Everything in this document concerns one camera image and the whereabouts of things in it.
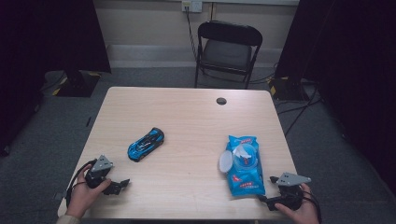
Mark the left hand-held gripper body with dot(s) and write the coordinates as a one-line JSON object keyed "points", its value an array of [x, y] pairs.
{"points": [[99, 169]]}

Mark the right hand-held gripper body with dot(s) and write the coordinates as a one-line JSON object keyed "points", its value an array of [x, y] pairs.
{"points": [[291, 189]]}

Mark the blue wet wipe packet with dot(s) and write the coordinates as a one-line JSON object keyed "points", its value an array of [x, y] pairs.
{"points": [[246, 177]]}

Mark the blue toy car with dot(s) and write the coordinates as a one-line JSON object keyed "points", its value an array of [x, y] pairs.
{"points": [[145, 145]]}

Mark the person's right hand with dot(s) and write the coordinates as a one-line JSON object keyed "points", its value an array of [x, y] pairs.
{"points": [[300, 214]]}

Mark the person's left hand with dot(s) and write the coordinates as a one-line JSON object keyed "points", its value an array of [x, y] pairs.
{"points": [[82, 196]]}

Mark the grey tape strip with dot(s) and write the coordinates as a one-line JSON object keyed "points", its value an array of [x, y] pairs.
{"points": [[59, 196]]}

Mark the black stand base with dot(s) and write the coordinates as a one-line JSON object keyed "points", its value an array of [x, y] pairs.
{"points": [[77, 84], [286, 88]]}

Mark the black folding chair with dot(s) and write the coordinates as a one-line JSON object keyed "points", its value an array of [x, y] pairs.
{"points": [[229, 49]]}

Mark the dark curtain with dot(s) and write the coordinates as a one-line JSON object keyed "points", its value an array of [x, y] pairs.
{"points": [[351, 62], [46, 37]]}

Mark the white wall socket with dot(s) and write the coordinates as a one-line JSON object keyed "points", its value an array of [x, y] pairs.
{"points": [[192, 5]]}

